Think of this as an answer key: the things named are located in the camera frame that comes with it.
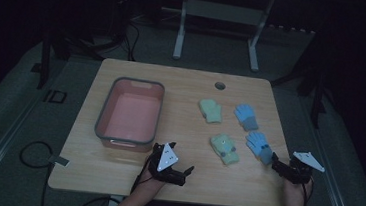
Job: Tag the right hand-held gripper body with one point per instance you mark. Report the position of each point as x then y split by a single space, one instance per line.
300 172

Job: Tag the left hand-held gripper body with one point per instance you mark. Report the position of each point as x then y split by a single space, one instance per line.
165 161

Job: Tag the person's right hand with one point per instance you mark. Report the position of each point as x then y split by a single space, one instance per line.
294 194

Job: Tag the person's left hand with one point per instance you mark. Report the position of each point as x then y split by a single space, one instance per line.
151 184

